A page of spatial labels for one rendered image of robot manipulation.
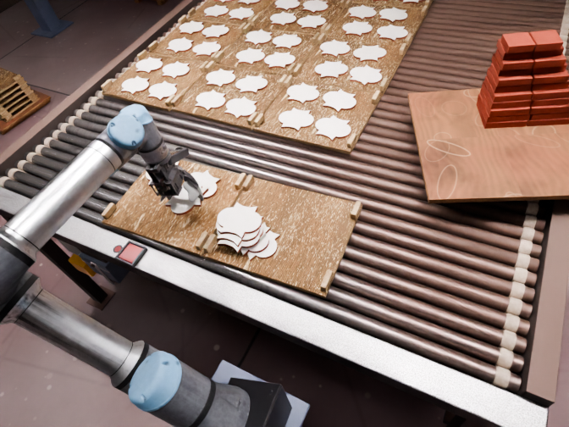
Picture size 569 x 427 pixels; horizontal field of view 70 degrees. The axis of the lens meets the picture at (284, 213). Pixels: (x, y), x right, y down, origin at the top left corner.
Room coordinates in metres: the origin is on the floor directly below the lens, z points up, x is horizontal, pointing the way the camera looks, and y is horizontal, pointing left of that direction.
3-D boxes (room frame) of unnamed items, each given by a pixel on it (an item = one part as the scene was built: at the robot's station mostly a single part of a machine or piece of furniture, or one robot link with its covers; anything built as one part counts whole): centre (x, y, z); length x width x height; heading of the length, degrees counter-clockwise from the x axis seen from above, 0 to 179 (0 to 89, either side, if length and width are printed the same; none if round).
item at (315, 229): (0.78, 0.01, 0.93); 0.41 x 0.35 x 0.02; 57
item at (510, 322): (0.90, 0.24, 0.90); 1.95 x 0.05 x 0.05; 54
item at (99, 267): (0.93, 0.68, 0.77); 0.14 x 0.11 x 0.18; 54
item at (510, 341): (0.86, 0.27, 0.90); 1.95 x 0.05 x 0.05; 54
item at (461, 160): (0.88, -0.71, 1.03); 0.50 x 0.50 x 0.02; 77
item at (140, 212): (1.01, 0.36, 0.93); 0.41 x 0.35 x 0.02; 57
